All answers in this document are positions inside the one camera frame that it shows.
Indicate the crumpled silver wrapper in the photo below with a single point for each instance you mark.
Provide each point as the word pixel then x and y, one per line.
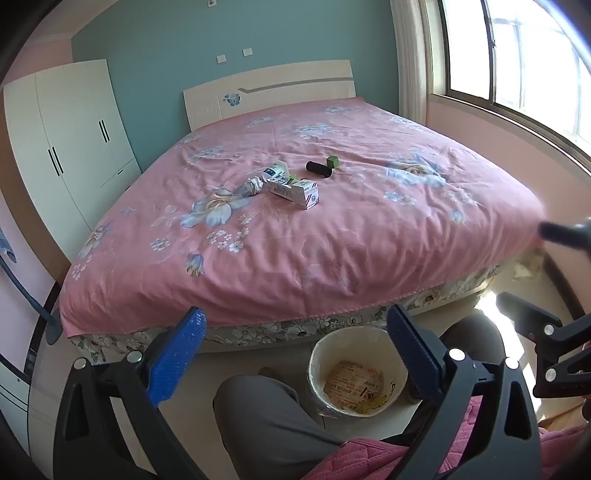
pixel 249 187

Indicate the black cylinder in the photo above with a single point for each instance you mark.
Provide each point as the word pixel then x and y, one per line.
pixel 318 169

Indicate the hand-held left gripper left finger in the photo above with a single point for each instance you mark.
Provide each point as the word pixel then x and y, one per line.
pixel 181 353

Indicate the person's left leg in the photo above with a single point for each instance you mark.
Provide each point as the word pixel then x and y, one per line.
pixel 272 429

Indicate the white plastic cup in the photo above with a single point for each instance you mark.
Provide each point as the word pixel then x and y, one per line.
pixel 274 172

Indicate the black metal rack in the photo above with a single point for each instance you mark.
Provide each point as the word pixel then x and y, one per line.
pixel 32 304

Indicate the white curtain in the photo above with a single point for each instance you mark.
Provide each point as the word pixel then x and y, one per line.
pixel 415 60

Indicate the crumpled beige bag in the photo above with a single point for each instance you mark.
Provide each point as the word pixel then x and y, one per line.
pixel 530 266

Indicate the green block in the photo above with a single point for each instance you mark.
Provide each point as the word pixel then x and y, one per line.
pixel 332 162

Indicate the white wardrobe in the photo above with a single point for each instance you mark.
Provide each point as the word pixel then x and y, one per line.
pixel 69 147

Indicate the white box with red stripes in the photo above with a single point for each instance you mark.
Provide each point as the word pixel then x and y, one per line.
pixel 307 194

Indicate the printed paper packaging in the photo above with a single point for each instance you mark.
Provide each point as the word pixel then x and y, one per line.
pixel 355 385

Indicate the beige floral mattress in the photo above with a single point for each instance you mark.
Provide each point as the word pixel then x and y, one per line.
pixel 286 328

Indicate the pink floral bed sheet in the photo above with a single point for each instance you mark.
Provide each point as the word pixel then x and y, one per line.
pixel 300 240

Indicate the window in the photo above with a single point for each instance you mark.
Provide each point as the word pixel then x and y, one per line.
pixel 531 60

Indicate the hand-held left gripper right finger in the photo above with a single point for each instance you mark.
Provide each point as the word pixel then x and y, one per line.
pixel 410 348

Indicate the white headboard with butterfly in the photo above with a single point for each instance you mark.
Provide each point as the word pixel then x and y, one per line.
pixel 258 94

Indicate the pink quilted garment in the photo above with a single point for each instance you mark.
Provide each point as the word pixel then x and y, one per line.
pixel 369 461

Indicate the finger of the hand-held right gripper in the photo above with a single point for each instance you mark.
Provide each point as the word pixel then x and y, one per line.
pixel 561 233
pixel 531 314

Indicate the white trash bin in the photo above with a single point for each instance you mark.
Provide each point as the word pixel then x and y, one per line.
pixel 318 364

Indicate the blue cloth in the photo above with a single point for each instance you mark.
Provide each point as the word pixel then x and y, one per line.
pixel 6 244

